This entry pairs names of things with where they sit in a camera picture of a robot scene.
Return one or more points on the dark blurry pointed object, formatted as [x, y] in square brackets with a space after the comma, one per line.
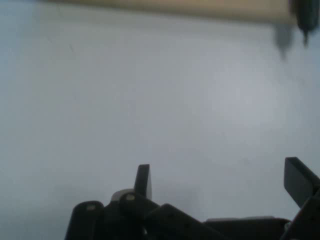
[303, 17]

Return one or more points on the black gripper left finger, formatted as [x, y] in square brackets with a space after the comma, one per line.
[130, 212]

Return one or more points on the beige wooden table edge strip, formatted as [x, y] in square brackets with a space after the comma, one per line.
[175, 8]

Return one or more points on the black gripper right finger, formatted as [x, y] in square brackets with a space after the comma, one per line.
[301, 182]

